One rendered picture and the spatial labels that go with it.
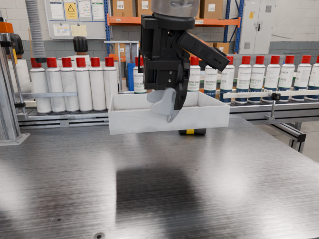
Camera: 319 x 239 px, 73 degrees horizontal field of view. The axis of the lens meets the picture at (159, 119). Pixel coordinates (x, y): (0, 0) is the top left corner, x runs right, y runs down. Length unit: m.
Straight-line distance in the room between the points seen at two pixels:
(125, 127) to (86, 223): 0.19
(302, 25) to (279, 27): 0.70
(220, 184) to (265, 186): 0.10
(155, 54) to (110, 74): 0.50
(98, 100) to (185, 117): 0.47
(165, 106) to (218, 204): 0.22
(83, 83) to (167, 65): 0.54
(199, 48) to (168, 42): 0.05
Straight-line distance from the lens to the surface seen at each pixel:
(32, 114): 0.96
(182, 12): 0.35
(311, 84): 1.24
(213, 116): 0.51
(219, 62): 0.42
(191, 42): 0.38
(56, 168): 0.63
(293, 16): 7.09
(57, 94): 0.89
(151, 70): 0.38
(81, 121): 0.88
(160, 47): 0.38
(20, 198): 0.56
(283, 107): 1.11
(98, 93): 0.87
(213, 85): 0.94
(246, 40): 5.85
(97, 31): 5.18
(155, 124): 0.47
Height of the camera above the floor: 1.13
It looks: 19 degrees down
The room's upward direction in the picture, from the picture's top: straight up
